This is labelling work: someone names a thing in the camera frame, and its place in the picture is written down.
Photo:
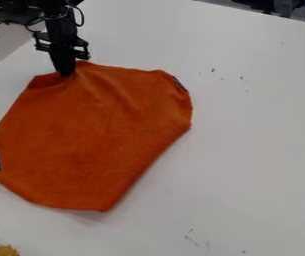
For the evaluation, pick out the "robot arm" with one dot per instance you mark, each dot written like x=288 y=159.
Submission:
x=57 y=7

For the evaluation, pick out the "orange cloth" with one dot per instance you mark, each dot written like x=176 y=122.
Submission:
x=92 y=133

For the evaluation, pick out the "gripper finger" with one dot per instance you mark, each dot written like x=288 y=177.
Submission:
x=64 y=65

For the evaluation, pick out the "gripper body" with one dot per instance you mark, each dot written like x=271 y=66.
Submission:
x=61 y=36

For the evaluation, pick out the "yellow toy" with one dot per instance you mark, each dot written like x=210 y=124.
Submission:
x=6 y=251

